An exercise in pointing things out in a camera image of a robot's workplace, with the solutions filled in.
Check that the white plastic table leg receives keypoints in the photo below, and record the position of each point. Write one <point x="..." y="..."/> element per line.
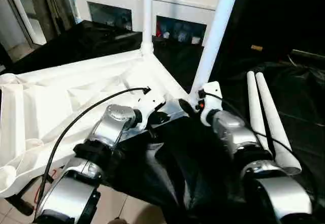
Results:
<point x="215" y="31"/>
<point x="147" y="18"/>
<point x="271" y="112"/>
<point x="255" y="102"/>

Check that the white plastic table top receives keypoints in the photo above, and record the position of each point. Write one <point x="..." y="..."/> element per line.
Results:
<point x="50" y="102"/>

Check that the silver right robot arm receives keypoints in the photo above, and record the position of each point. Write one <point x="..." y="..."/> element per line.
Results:
<point x="236" y="132"/>

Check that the small white cup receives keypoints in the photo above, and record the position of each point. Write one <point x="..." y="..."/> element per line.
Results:
<point x="195" y="40"/>
<point x="182" y="38"/>
<point x="166" y="35"/>

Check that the red item in cabinet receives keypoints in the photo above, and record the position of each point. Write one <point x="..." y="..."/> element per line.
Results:
<point x="158" y="30"/>

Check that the small tan block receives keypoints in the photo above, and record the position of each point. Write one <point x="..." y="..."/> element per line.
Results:
<point x="256" y="47"/>

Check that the black mat cover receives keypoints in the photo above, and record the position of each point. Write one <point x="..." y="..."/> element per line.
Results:
<point x="299" y="94"/>

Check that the long black pole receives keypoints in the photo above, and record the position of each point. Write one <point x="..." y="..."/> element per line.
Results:
<point x="308" y="54"/>

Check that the black metal stand leg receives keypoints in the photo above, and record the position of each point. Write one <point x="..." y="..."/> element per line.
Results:
<point x="24" y="205"/>

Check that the grey metal rack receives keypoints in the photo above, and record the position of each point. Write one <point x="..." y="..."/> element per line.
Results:
<point x="35" y="8"/>

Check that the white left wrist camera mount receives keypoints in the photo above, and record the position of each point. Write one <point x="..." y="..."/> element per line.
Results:
<point x="149" y="107"/>

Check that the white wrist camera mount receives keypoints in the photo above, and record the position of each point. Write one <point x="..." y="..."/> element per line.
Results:
<point x="212" y="99"/>
<point x="149" y="107"/>

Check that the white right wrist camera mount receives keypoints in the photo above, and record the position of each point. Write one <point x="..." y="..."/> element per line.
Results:
<point x="212" y="99"/>

